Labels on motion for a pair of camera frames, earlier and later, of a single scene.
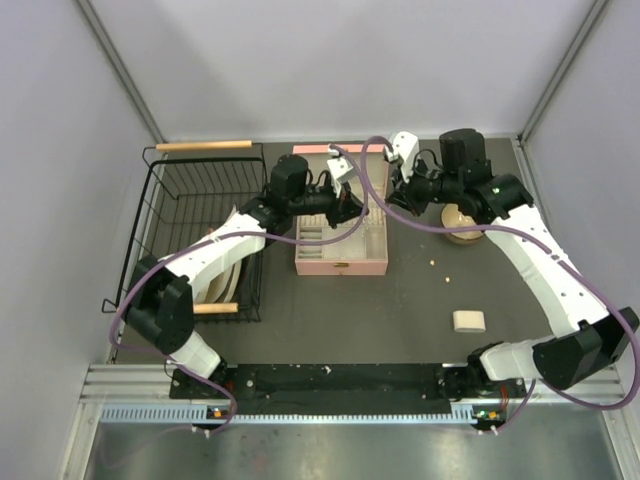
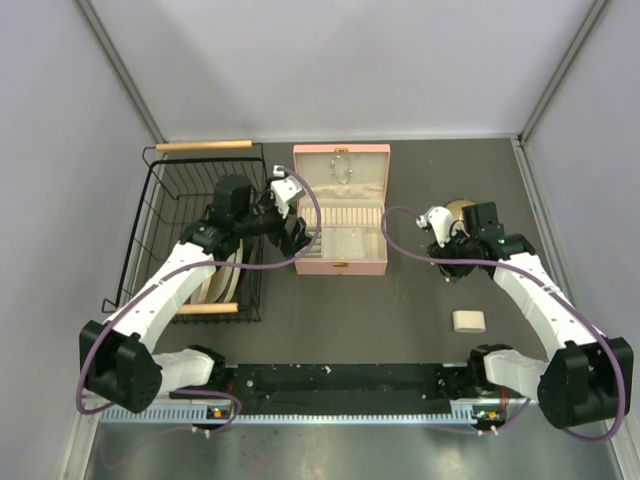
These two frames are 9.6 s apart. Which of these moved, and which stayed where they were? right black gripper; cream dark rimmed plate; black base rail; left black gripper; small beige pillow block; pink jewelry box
Moved: right black gripper; left black gripper
Stayed: cream dark rimmed plate; pink jewelry box; small beige pillow block; black base rail
